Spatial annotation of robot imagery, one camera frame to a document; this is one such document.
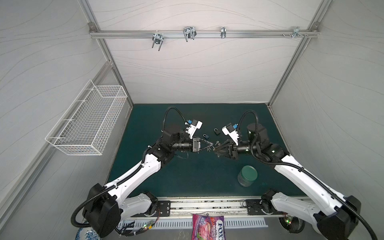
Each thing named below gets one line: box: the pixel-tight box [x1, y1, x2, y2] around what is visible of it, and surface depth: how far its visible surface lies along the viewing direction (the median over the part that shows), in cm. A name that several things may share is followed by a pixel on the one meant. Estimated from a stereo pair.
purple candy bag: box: [192, 214, 226, 240], surface depth 68 cm
